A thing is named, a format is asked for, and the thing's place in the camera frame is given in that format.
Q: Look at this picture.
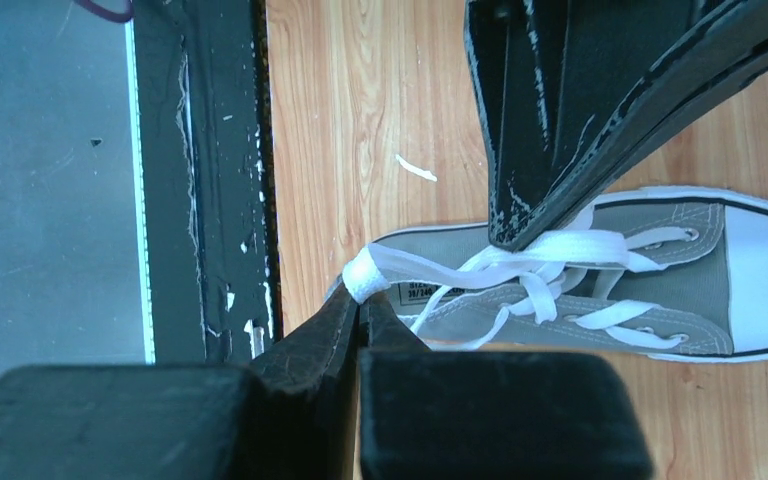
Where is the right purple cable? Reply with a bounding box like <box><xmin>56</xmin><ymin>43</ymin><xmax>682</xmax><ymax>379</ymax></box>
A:
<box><xmin>72</xmin><ymin>0</ymin><xmax>135</xmax><ymax>24</ymax></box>

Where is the white shoelace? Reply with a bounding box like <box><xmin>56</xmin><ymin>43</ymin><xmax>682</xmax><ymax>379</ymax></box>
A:
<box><xmin>341</xmin><ymin>208</ymin><xmax>696</xmax><ymax>350</ymax></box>

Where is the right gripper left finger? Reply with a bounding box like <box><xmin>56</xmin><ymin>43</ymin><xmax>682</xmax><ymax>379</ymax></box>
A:
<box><xmin>0</xmin><ymin>289</ymin><xmax>359</xmax><ymax>479</ymax></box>

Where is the white lace scrap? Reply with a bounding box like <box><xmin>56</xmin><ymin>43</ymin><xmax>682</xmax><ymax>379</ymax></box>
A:
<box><xmin>394</xmin><ymin>154</ymin><xmax>438</xmax><ymax>182</ymax></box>

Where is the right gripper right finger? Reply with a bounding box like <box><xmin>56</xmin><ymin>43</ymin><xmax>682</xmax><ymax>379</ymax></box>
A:
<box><xmin>358</xmin><ymin>294</ymin><xmax>654</xmax><ymax>479</ymax></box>

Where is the grey canvas sneaker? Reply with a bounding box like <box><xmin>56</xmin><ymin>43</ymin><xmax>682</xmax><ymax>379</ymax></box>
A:
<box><xmin>324</xmin><ymin>185</ymin><xmax>768</xmax><ymax>366</ymax></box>

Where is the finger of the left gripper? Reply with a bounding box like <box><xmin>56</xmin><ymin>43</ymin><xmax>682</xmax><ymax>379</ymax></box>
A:
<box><xmin>464</xmin><ymin>1</ymin><xmax>768</xmax><ymax>251</ymax></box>

